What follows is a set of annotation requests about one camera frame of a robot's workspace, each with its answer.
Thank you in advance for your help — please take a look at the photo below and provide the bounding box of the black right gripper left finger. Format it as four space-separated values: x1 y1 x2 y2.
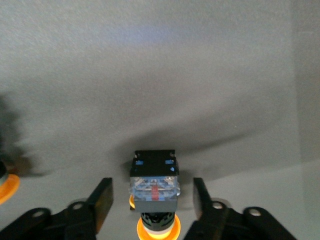
0 177 115 240

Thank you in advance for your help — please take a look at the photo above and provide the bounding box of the yellow push button switch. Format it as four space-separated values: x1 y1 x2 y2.
0 99 21 206
128 149 181 240

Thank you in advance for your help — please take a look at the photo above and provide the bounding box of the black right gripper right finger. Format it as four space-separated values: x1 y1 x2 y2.
183 177 298 240

